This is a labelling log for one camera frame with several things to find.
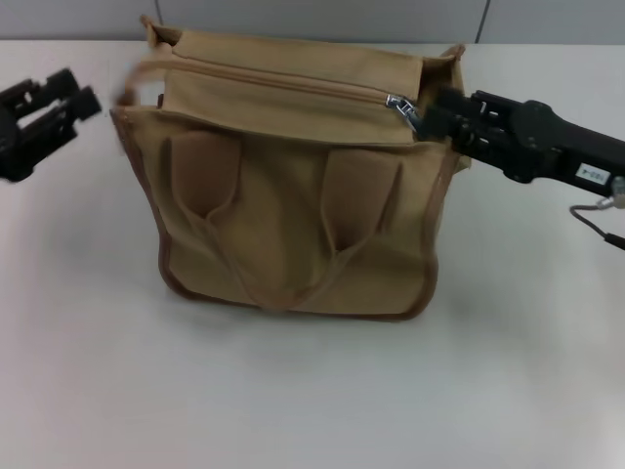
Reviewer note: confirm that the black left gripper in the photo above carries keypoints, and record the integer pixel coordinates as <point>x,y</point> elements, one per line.
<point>24,132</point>

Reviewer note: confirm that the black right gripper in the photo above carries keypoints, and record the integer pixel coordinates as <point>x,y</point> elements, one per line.
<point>552,146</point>

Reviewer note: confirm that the silver metal zipper pull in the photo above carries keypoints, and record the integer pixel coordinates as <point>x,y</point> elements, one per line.
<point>404,108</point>

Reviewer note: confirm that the khaki canvas food bag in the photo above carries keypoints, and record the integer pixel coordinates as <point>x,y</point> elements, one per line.
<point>293,220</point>

